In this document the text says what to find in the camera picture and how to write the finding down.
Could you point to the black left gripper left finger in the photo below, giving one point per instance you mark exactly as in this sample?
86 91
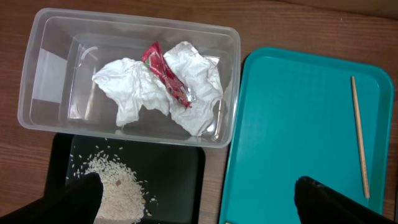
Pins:
78 202

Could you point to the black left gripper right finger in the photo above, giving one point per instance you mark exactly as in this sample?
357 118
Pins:
319 204

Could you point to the pile of rice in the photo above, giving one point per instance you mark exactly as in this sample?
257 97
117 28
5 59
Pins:
124 198

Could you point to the white napkin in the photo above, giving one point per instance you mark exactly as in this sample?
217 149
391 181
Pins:
131 85

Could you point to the red snack wrapper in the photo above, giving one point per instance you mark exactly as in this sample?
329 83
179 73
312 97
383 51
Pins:
153 59

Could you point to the teal serving tray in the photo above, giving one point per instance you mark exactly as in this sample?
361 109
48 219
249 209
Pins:
295 118

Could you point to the black plastic tray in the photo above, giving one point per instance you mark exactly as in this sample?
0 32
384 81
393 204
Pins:
171 176

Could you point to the clear plastic bin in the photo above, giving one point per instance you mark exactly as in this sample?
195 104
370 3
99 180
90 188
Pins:
67 47

